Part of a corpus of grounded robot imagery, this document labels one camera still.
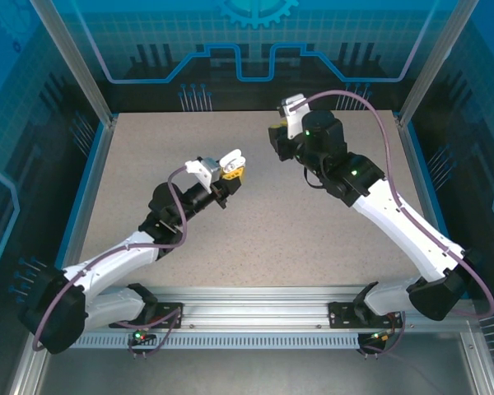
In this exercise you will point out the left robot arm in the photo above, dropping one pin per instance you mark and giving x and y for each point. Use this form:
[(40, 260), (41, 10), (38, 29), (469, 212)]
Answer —
[(107, 263)]

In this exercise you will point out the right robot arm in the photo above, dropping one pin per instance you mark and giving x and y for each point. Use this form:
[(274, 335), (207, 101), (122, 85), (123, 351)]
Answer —
[(407, 230)]

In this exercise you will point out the aluminium mounting rail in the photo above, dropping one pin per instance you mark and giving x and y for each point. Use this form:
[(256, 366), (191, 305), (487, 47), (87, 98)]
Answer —
[(251, 308)]

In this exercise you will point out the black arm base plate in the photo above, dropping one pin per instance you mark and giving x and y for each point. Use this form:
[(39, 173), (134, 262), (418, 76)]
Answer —
[(339, 317), (160, 312)]

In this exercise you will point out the aluminium frame post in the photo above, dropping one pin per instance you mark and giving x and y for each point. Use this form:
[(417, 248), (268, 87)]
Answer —
[(432, 61), (81, 61)]

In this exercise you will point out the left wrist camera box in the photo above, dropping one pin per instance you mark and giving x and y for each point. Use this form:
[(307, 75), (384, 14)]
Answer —
[(208, 170)]

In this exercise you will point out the small LED connector board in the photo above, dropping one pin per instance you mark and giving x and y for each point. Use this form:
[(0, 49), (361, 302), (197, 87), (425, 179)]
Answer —
[(142, 335), (380, 336)]

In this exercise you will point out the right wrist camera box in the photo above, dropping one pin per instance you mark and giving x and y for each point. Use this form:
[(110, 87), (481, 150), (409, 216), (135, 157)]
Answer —
[(294, 113)]

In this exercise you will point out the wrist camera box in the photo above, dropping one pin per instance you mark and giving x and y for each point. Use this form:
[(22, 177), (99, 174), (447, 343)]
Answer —
[(208, 170), (294, 113)]

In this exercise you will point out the white earbud charging case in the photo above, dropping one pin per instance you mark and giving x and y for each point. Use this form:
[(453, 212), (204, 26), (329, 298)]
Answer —
[(232, 158)]

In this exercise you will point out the blue aluminium table side rail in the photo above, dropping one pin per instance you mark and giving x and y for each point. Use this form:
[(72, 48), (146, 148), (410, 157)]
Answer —
[(84, 205)]

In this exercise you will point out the grey metal shelf panel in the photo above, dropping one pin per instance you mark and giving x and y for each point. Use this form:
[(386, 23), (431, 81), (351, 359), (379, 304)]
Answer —
[(251, 372)]

